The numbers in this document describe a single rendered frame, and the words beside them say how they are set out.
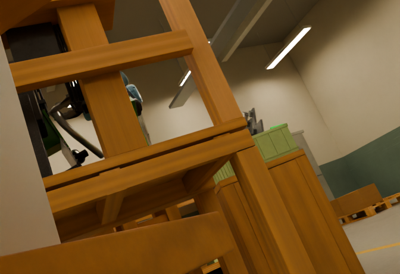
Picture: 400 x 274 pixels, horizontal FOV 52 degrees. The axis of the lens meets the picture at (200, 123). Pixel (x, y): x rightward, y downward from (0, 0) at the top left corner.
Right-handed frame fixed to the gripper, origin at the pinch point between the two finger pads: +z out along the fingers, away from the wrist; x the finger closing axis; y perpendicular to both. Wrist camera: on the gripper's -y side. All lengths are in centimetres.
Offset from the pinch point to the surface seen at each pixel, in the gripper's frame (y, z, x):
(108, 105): -37.9, -11.4, 9.3
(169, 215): -5, -28, -78
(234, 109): -55, -50, -9
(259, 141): -15, -89, -64
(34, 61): -24.9, 1.9, 30.0
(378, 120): 277, -629, -456
